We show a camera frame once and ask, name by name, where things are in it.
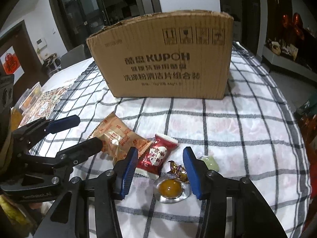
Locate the wooden door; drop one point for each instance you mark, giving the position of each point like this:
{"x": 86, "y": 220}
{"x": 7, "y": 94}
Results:
{"x": 22, "y": 42}

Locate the orange snack packet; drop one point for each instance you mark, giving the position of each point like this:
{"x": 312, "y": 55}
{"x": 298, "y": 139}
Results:
{"x": 116, "y": 131}

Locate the white wall panel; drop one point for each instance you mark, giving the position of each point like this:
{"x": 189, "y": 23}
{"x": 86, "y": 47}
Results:
{"x": 41, "y": 43}

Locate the white hallway appliance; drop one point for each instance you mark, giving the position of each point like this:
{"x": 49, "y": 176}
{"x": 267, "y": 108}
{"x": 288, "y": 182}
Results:
{"x": 236, "y": 31}

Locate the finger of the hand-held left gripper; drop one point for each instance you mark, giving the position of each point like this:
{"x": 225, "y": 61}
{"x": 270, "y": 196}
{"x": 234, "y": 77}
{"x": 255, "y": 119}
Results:
{"x": 64, "y": 123}
{"x": 84, "y": 147}

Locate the brown cardboard box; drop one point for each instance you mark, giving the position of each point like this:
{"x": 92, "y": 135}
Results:
{"x": 161, "y": 67}

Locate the dark red snack packet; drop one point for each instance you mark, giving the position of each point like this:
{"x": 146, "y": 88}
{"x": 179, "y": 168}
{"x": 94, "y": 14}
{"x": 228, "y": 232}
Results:
{"x": 153, "y": 156}

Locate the gold foil candy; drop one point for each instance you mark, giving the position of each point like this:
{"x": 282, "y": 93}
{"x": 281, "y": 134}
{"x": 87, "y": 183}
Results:
{"x": 178, "y": 169}

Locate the patterned table mat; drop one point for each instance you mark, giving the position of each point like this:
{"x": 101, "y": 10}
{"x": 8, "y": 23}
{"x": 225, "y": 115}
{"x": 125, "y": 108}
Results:
{"x": 49, "y": 104}

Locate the small basket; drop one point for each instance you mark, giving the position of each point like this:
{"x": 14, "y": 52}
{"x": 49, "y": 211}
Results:
{"x": 276, "y": 47}

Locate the red foil balloon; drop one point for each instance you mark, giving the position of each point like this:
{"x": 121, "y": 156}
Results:
{"x": 297, "y": 19}
{"x": 299, "y": 33}
{"x": 287, "y": 22}

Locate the white low bench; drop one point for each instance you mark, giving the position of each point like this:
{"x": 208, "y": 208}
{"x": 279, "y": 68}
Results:
{"x": 292, "y": 64}

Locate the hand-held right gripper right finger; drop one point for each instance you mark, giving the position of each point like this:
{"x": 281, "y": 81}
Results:
{"x": 195, "y": 176}

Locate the black framed glass sliding door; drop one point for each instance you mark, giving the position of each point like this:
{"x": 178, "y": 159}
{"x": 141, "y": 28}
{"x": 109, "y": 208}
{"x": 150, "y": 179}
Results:
{"x": 86, "y": 10}

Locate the orange box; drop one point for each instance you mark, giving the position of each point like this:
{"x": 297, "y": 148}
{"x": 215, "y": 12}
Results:
{"x": 17, "y": 117}

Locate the pale green jelly cup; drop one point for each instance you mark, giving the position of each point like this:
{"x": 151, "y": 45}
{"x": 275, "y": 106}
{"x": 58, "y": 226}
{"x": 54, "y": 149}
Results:
{"x": 210, "y": 163}

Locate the dark tall wardrobe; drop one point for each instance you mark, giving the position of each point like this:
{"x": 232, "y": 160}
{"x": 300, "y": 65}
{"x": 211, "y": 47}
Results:
{"x": 278, "y": 5}

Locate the red paper decoration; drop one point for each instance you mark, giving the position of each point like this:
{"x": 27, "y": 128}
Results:
{"x": 11, "y": 63}

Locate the grey dining chair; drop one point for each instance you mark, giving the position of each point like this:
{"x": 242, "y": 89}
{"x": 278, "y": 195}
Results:
{"x": 73, "y": 55}

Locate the clear plastic food container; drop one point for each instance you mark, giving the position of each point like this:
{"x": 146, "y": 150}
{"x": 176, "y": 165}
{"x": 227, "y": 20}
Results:
{"x": 31, "y": 95}

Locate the amber jelly cup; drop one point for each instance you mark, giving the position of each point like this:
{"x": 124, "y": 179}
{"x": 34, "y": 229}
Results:
{"x": 169, "y": 187}

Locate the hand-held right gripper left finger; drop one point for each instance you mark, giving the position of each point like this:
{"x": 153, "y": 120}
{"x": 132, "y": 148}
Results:
{"x": 126, "y": 176}

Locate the white table cover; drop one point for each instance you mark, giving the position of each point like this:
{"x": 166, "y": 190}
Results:
{"x": 71, "y": 74}

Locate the white storage cart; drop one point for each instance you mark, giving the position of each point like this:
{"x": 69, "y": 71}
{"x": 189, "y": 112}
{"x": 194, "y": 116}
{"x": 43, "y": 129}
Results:
{"x": 51, "y": 64}

